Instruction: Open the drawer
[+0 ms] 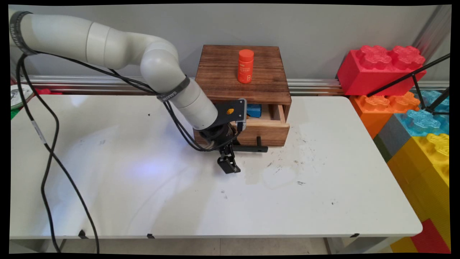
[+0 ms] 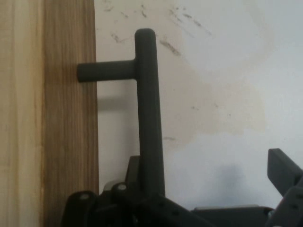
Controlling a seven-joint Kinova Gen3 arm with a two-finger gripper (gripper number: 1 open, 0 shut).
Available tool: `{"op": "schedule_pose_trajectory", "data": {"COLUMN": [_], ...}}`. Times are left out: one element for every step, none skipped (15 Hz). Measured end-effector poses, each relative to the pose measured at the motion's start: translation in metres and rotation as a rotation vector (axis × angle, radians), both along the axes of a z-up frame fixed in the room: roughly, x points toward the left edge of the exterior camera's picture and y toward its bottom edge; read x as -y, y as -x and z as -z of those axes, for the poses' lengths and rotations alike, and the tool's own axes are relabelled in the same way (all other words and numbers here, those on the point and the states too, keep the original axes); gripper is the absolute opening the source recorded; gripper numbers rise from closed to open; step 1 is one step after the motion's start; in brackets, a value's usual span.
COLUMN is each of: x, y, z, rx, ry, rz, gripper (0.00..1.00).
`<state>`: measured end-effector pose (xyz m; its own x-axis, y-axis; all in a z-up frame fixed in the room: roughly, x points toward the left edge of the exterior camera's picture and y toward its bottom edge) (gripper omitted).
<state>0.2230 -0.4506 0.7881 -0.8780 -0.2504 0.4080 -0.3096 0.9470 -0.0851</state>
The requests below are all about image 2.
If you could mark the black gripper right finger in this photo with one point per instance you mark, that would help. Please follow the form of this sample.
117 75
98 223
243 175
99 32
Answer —
291 203

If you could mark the brown wooden drawer cabinet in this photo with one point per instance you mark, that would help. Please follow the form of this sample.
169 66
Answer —
21 113

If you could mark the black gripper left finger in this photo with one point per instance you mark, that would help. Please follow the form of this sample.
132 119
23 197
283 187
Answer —
123 208

